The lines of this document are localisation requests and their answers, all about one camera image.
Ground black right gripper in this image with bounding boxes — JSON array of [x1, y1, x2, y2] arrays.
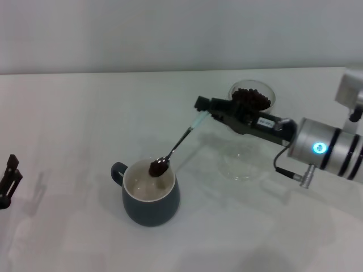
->
[[194, 96, 299, 148]]

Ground metal spoon light blue handle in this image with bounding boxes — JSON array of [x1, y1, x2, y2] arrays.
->
[[149, 111, 210, 178]]

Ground dark grey mug white inside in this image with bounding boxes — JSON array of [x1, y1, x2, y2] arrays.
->
[[110, 158, 181, 227]]

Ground coffee beans pile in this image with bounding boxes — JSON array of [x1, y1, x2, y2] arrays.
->
[[231, 87, 271, 112]]

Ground clear glass saucer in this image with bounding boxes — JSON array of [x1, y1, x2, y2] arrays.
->
[[220, 140, 263, 182]]

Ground clear double-wall glass cup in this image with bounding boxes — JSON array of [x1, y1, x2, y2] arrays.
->
[[227, 79, 277, 116]]

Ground black cable with metal plug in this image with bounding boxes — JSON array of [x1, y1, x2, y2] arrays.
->
[[273, 147, 316, 188]]

